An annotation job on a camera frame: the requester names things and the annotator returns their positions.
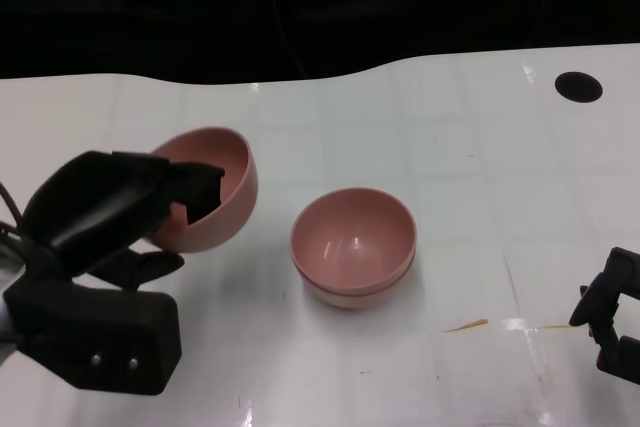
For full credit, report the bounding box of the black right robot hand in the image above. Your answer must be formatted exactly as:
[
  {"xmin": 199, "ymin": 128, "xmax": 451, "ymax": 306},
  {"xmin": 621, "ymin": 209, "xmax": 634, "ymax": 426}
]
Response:
[{"xmin": 569, "ymin": 246, "xmax": 640, "ymax": 391}]

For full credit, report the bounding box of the black table grommet hole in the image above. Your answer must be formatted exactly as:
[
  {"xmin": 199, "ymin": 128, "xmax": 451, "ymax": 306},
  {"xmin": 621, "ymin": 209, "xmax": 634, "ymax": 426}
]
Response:
[{"xmin": 554, "ymin": 71, "xmax": 604, "ymax": 104}]

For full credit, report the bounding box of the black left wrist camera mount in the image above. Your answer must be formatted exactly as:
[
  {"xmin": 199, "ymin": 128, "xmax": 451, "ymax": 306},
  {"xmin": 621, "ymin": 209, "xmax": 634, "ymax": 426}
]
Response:
[{"xmin": 2, "ymin": 241, "xmax": 181, "ymax": 393}]

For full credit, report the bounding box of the black backdrop curtain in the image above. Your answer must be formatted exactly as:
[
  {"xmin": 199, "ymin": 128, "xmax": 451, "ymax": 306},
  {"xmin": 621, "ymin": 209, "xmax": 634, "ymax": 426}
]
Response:
[{"xmin": 0, "ymin": 0, "xmax": 640, "ymax": 86}]

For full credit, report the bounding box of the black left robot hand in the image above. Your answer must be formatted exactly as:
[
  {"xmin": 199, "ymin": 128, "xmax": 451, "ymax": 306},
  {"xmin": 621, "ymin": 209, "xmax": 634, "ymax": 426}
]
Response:
[{"xmin": 22, "ymin": 149, "xmax": 226, "ymax": 293}]

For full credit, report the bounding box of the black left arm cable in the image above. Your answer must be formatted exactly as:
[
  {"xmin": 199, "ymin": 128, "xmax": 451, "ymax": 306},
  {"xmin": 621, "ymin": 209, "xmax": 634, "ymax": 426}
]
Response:
[{"xmin": 0, "ymin": 181, "xmax": 26, "ymax": 243}]

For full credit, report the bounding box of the pink plastic bowl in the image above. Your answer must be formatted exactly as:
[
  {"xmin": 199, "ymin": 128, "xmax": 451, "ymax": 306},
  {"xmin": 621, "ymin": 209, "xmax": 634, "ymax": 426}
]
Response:
[
  {"xmin": 290, "ymin": 188, "xmax": 418, "ymax": 294},
  {"xmin": 148, "ymin": 126, "xmax": 260, "ymax": 254},
  {"xmin": 297, "ymin": 251, "xmax": 418, "ymax": 312}
]

